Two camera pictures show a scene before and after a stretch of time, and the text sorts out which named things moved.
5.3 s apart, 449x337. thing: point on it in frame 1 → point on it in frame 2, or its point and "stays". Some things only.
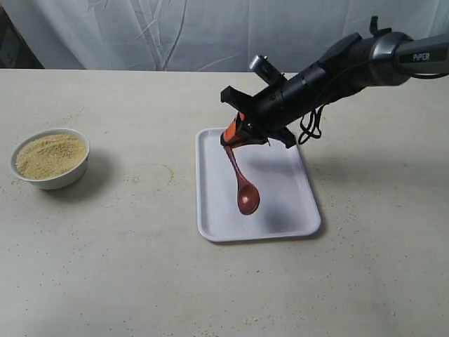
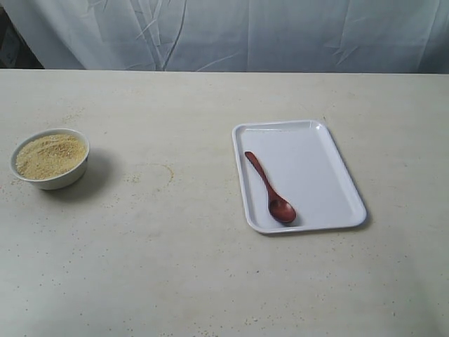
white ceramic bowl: [52, 159] stays
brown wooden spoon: [248, 195] → [280, 209]
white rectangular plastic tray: [287, 207] → [293, 178]
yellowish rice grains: [48, 156] stays
